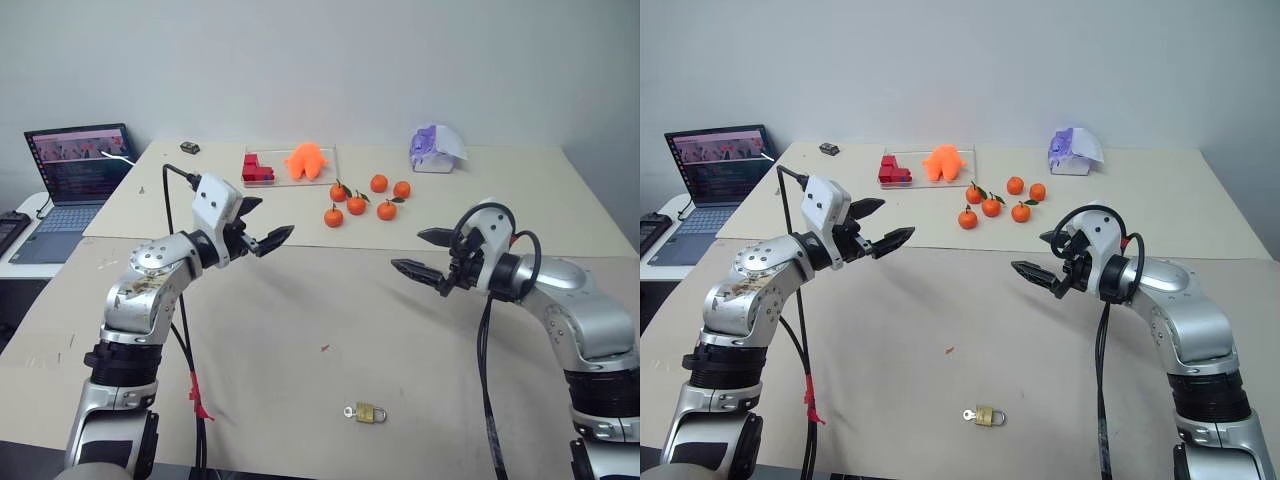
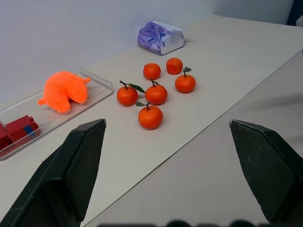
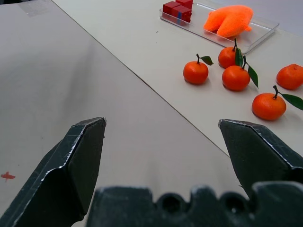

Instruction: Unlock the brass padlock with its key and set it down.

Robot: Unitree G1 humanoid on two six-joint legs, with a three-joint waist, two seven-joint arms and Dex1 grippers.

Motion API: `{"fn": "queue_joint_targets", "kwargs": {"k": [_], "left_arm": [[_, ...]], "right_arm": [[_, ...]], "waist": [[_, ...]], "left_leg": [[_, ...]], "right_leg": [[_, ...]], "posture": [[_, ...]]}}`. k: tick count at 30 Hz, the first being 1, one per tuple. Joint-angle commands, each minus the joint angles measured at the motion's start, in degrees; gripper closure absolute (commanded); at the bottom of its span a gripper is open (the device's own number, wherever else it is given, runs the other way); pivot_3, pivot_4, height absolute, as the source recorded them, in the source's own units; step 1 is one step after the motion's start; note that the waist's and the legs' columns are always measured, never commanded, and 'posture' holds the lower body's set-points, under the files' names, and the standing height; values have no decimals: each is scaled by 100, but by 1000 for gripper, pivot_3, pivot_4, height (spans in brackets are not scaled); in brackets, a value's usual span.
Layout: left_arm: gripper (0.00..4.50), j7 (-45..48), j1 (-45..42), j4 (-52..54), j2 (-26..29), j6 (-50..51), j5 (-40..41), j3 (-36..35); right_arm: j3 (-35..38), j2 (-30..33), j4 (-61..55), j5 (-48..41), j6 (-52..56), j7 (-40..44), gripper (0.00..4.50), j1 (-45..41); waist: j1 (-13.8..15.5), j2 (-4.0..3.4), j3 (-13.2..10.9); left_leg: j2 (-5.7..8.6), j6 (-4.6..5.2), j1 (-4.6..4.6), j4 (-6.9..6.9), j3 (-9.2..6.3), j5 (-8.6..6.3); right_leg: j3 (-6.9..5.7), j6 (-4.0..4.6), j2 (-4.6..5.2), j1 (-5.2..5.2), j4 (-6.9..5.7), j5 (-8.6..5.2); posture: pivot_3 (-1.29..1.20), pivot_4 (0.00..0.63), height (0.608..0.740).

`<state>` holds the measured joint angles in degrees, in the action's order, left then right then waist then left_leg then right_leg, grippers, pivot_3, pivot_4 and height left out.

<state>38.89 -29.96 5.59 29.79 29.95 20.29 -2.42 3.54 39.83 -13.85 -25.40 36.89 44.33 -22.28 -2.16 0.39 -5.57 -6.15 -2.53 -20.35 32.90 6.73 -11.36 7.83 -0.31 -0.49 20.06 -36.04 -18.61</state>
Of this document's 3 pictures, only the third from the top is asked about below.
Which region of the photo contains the orange mandarin without leaf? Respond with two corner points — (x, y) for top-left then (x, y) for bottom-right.
(276, 63), (303, 90)

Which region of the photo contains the red mark sticker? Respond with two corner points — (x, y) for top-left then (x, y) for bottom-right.
(0, 171), (16, 182)

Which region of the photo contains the orange mandarin with leaf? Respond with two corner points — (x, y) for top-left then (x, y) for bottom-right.
(217, 38), (244, 69)
(251, 85), (303, 121)
(183, 53), (214, 85)
(222, 55), (259, 92)

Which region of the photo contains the clear plastic tray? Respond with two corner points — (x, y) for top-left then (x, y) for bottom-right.
(160, 2), (280, 54)

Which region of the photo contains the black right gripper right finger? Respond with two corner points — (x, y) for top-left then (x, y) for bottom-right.
(218, 119), (303, 198)

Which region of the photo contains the red cube block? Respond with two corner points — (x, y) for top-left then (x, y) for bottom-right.
(175, 0), (194, 9)
(162, 1), (182, 15)
(171, 5), (192, 23)

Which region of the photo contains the orange foam toy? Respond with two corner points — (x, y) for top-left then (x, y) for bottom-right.
(203, 4), (254, 38)

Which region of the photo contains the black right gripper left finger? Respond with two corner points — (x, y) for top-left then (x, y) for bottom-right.
(0, 116), (107, 227)

